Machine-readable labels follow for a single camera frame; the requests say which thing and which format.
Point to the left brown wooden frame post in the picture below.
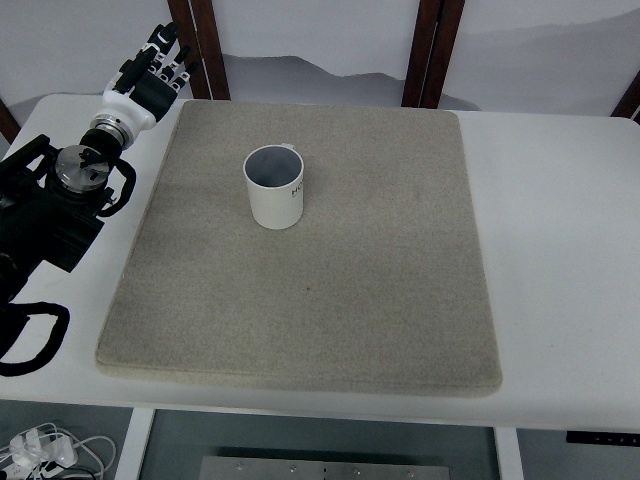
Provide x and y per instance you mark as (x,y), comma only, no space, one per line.
(197,28)

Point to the white power adapter with cables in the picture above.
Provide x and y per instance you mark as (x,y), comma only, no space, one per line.
(47,451)

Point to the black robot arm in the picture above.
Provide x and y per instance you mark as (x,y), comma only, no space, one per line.
(54,200)

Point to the middle brown wooden frame post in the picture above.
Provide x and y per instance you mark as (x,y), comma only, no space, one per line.
(435,32)

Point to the right brown wooden frame post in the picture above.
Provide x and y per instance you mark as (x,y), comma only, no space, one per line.
(628,105)

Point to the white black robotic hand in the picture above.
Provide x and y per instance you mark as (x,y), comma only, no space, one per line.
(147,85)

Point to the metal plate with screws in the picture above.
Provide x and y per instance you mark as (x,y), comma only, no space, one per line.
(234,468)

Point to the black desk control panel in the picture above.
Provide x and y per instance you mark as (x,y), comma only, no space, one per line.
(603,438)

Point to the far left brown post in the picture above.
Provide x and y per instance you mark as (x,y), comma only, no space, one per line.
(9,126)

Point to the beige felt mat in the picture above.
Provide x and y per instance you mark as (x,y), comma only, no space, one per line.
(378,288)

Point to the brown wooden frame post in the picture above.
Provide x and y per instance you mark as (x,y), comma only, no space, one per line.
(628,105)
(197,28)
(435,32)

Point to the white ribbed cup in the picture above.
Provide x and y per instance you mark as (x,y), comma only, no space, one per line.
(274,177)

